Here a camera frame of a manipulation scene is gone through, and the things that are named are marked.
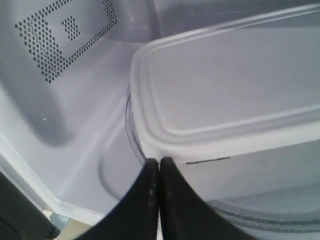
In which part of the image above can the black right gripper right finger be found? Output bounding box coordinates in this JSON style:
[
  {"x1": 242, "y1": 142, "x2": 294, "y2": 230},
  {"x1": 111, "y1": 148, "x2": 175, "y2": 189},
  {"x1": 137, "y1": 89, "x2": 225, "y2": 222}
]
[{"x1": 159, "y1": 157, "x2": 253, "y2": 240}]

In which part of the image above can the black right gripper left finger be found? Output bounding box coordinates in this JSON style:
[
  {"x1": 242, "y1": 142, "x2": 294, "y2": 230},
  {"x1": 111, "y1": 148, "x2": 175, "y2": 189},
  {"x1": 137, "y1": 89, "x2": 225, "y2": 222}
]
[{"x1": 80, "y1": 159, "x2": 159, "y2": 240}]

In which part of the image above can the white lidded plastic container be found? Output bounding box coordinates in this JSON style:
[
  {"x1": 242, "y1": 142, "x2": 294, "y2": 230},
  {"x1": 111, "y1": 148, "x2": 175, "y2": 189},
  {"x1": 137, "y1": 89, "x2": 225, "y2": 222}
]
[{"x1": 130, "y1": 3, "x2": 320, "y2": 200}]

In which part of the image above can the white microwave oven body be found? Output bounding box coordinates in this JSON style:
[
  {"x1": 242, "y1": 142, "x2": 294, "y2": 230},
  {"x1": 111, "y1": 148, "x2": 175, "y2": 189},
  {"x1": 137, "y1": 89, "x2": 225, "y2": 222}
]
[{"x1": 0, "y1": 0, "x2": 320, "y2": 230}]

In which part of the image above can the glass turntable plate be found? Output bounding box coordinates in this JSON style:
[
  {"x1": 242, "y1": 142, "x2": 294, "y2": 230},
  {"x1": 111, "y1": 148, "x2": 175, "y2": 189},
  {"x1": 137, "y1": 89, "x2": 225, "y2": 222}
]
[{"x1": 97, "y1": 88, "x2": 320, "y2": 240}]

